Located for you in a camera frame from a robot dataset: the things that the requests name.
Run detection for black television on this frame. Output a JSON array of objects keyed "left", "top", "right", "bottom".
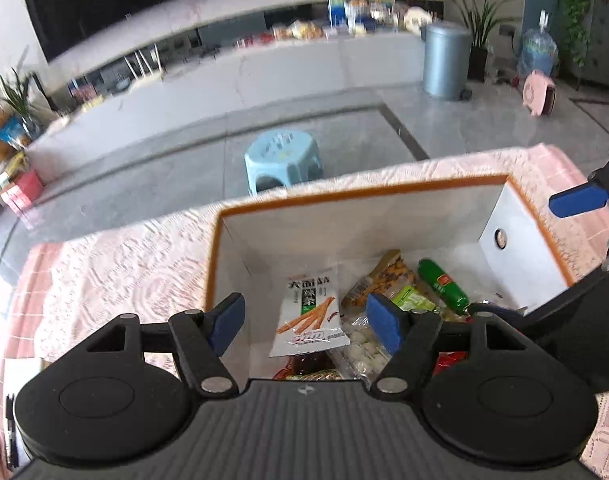
[{"left": 18, "top": 0, "right": 242, "bottom": 63}]

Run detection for yellow snack bags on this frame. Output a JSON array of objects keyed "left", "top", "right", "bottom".
[{"left": 272, "top": 19, "right": 327, "bottom": 41}]

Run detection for tall leafy potted plant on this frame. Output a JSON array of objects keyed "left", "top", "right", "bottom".
[{"left": 431, "top": 0, "right": 525, "bottom": 82}]

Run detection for pink checkered cloth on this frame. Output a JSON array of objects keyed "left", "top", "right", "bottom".
[{"left": 0, "top": 142, "right": 595, "bottom": 411}]

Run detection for green sausage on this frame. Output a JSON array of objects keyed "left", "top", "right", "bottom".
[{"left": 417, "top": 258, "right": 471, "bottom": 311}]

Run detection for clear packet of white candies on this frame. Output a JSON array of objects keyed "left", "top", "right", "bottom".
[{"left": 329, "top": 317, "right": 392, "bottom": 378}]

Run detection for grey drawer cabinet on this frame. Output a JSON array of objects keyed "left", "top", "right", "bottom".
[{"left": 559, "top": 0, "right": 609, "bottom": 88}]

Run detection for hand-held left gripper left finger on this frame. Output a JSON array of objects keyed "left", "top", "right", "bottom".
[{"left": 84, "top": 291, "right": 246, "bottom": 396}]

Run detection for clear packet of brown snacks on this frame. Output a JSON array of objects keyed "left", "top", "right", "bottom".
[{"left": 340, "top": 250, "right": 419, "bottom": 311}]

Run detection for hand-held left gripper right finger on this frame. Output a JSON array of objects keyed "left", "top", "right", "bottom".
[{"left": 367, "top": 292, "right": 527, "bottom": 396}]

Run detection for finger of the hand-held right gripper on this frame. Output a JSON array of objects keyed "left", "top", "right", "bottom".
[
  {"left": 548, "top": 144, "right": 609, "bottom": 271},
  {"left": 467, "top": 260, "right": 609, "bottom": 327}
]

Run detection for light blue plastic stool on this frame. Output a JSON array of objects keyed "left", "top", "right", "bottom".
[{"left": 243, "top": 130, "right": 325, "bottom": 197}]

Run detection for orange cardboard box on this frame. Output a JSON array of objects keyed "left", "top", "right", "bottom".
[{"left": 204, "top": 174, "right": 582, "bottom": 381}]

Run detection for pink storage box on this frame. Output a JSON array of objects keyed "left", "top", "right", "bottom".
[{"left": 0, "top": 167, "right": 44, "bottom": 211}]

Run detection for small potted grass plant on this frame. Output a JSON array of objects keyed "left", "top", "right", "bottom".
[{"left": 0, "top": 67, "right": 42, "bottom": 136}]

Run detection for white television console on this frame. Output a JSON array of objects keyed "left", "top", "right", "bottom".
[{"left": 24, "top": 30, "right": 427, "bottom": 186}]

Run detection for green snack packet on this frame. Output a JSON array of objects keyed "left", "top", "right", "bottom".
[{"left": 390, "top": 285, "right": 442, "bottom": 317}]

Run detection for grey trash can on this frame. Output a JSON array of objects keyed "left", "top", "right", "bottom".
[{"left": 422, "top": 22, "right": 472, "bottom": 101}]

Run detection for green pothos plant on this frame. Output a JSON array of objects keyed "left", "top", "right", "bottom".
[{"left": 541, "top": 0, "right": 602, "bottom": 68}]

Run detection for red braised meat packet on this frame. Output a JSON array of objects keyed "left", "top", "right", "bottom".
[{"left": 272, "top": 352, "right": 350, "bottom": 382}]

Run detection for red and white snack packet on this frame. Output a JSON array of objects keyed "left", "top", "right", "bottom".
[{"left": 433, "top": 351, "right": 469, "bottom": 377}]

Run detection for white router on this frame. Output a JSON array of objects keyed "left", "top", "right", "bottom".
[{"left": 124, "top": 42, "right": 165, "bottom": 81}]

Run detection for black pen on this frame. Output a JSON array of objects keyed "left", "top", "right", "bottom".
[{"left": 4, "top": 394, "right": 19, "bottom": 471}]

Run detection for pink heater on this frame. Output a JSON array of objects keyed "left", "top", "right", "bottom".
[{"left": 521, "top": 71, "right": 559, "bottom": 118}]

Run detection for white stick snack packet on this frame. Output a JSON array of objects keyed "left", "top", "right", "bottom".
[{"left": 268, "top": 274, "right": 351, "bottom": 359}]

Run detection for blue water bottle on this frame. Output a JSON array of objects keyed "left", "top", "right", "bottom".
[{"left": 517, "top": 10, "right": 559, "bottom": 78}]

